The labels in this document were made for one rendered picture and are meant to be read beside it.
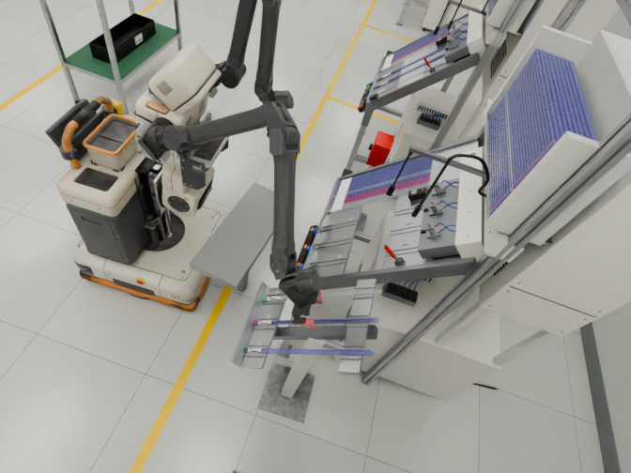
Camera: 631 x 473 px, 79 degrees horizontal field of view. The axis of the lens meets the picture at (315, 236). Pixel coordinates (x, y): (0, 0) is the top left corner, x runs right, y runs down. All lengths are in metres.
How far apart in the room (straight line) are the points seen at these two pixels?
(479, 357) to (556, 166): 1.09
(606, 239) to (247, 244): 1.36
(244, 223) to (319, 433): 1.14
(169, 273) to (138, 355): 0.46
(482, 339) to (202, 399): 1.40
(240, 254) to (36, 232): 1.43
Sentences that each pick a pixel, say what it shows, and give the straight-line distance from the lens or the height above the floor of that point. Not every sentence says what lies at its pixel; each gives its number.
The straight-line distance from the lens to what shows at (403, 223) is 1.57.
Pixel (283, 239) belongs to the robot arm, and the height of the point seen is 1.21.
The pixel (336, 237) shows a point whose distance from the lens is 1.71.
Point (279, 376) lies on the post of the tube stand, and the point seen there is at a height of 0.01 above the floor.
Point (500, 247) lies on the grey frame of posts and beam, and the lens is 1.19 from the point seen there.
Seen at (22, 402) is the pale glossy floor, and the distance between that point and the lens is 2.37.
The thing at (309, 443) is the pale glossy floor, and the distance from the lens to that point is 2.18.
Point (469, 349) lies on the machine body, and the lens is 1.90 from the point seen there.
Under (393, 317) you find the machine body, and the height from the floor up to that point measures 0.62.
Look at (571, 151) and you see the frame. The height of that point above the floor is 1.68.
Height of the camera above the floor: 2.12
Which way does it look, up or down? 52 degrees down
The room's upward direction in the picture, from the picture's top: 19 degrees clockwise
